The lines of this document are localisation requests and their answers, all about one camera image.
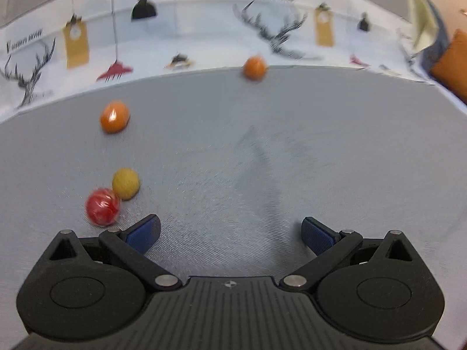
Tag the orange cushion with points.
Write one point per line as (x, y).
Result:
(452, 65)

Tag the plastic-wrapped orange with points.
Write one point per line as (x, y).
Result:
(115, 117)

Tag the grey bed sheet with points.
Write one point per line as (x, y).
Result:
(255, 153)

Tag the yellow plum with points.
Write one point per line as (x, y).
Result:
(126, 183)

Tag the deer print grey quilt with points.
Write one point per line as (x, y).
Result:
(204, 25)

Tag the white cloth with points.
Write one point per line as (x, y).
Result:
(419, 18)

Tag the small orange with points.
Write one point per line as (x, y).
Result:
(254, 67)

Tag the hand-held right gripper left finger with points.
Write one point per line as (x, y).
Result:
(144, 235)

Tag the red plum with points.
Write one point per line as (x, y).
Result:
(103, 206)

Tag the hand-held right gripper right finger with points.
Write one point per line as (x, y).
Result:
(317, 237)

